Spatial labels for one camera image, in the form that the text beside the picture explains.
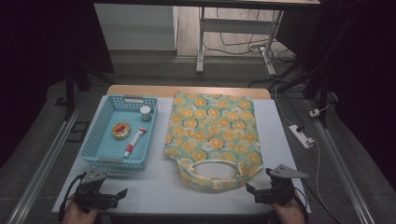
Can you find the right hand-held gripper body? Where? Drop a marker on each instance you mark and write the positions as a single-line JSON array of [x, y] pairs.
[[280, 189]]

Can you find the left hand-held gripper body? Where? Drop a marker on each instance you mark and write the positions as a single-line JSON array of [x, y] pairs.
[[93, 193]]

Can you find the blue plastic basket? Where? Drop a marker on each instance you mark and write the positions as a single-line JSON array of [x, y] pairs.
[[102, 149]]

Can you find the red and white tube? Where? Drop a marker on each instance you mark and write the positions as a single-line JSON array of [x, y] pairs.
[[134, 141]]

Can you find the lemon print cloth bag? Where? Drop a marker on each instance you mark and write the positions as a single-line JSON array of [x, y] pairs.
[[214, 124]]

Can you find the small white-lidded jar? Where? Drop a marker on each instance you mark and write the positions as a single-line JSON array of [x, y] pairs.
[[145, 113]]

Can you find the person's right hand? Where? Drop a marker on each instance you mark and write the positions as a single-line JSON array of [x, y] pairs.
[[288, 213]]

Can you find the person's left hand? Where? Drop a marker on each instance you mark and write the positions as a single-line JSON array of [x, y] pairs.
[[79, 216]]

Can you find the white power strip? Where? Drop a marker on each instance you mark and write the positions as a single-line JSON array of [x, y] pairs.
[[300, 136]]

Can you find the small white adapter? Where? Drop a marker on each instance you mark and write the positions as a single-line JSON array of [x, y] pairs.
[[314, 113]]

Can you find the black metal stand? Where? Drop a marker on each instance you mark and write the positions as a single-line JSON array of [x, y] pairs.
[[70, 99], [323, 93]]

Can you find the white-legged desk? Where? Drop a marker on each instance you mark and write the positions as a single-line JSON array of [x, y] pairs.
[[236, 26]]

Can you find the white cabinet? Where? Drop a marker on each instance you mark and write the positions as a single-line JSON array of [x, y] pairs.
[[137, 28]]

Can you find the metal floor rail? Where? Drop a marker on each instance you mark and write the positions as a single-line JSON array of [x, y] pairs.
[[342, 174], [43, 168]]

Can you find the black floor bracket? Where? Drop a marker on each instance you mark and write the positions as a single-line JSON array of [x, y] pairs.
[[79, 132]]

